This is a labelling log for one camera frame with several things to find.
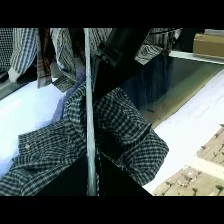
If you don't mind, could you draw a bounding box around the dark blue garment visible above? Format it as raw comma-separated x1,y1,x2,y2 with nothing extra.
121,52,175,113

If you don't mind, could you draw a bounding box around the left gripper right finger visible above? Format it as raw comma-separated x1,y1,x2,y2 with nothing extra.
98,152,153,197

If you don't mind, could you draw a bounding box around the black checked shirt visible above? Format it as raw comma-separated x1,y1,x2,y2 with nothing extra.
0,82,170,197

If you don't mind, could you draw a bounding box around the red checked shirt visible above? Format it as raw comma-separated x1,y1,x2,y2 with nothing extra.
35,27,54,90

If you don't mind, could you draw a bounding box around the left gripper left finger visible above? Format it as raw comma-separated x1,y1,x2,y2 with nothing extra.
35,154,90,197

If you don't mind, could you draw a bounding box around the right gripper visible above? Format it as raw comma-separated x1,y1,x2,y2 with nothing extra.
92,27,151,102

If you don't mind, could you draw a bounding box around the cardboard box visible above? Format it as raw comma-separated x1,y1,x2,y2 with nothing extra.
192,31,224,58

